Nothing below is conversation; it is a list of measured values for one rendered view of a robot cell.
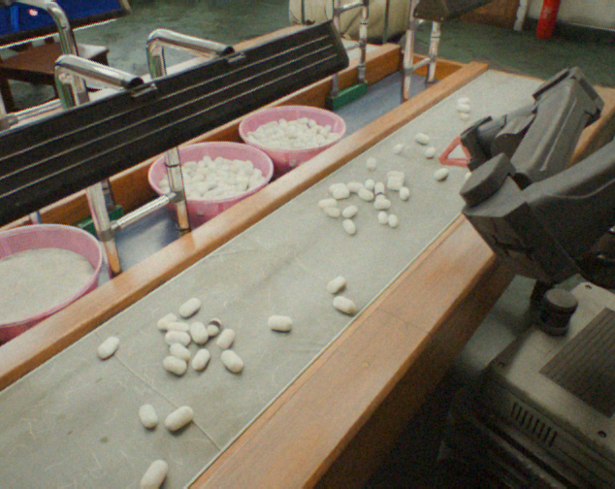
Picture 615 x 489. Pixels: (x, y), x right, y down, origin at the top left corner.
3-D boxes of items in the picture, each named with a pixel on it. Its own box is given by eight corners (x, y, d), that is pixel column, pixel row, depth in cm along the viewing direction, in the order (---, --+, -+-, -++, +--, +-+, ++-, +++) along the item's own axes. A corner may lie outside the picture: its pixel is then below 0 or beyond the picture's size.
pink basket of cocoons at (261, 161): (289, 185, 131) (288, 149, 125) (248, 248, 110) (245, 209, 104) (188, 170, 137) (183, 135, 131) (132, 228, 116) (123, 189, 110)
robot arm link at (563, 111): (563, 265, 51) (493, 176, 50) (511, 285, 55) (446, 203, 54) (614, 108, 81) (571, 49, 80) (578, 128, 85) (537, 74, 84)
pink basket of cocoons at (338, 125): (364, 155, 143) (366, 122, 138) (302, 197, 126) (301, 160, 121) (286, 130, 156) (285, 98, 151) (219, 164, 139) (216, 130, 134)
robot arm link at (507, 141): (604, 111, 80) (570, 65, 80) (585, 146, 73) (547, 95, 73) (535, 148, 90) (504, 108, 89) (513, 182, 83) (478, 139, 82)
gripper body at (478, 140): (455, 139, 90) (494, 121, 84) (481, 118, 96) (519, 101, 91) (473, 173, 91) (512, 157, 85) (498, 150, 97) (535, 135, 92)
